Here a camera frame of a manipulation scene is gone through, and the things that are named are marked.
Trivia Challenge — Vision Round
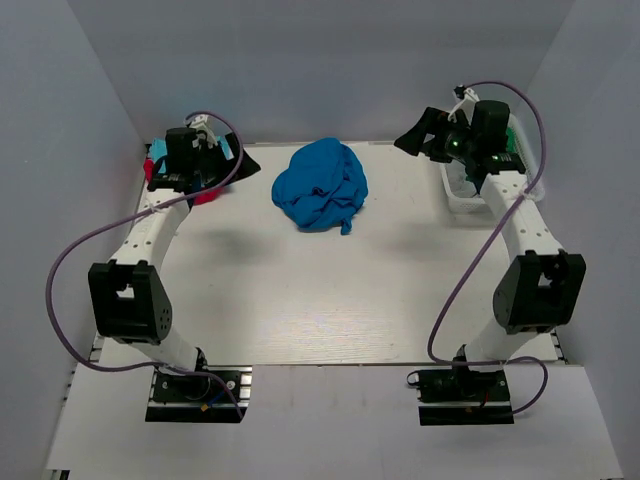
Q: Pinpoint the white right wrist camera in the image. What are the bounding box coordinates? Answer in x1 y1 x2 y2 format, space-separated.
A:
448 85 480 123

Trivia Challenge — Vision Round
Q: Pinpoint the folded red t-shirt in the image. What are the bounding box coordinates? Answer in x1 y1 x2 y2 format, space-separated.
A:
142 158 224 206

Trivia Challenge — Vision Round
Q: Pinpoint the white plastic basket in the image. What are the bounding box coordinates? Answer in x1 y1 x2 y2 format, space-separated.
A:
439 114 540 215

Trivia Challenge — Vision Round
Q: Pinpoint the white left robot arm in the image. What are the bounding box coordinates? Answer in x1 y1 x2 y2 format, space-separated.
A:
88 127 260 372

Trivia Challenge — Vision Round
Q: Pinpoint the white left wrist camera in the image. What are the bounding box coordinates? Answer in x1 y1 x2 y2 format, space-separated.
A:
184 113 219 149

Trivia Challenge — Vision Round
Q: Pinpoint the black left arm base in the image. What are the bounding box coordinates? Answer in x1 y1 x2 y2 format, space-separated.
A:
145 366 253 424

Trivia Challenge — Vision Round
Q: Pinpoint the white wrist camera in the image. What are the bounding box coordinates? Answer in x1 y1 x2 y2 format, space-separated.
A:
448 85 480 123
184 113 219 149

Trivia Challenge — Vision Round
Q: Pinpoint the folded light blue t-shirt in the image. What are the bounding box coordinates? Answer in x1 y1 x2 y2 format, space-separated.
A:
148 136 234 163

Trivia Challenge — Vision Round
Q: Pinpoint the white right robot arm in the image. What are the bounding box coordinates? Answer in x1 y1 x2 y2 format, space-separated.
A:
394 100 586 371

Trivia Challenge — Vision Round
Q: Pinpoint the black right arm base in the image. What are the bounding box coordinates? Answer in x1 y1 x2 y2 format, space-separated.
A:
406 367 514 426

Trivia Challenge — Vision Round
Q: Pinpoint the green t-shirt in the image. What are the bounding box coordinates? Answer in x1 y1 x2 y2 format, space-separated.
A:
464 127 524 190

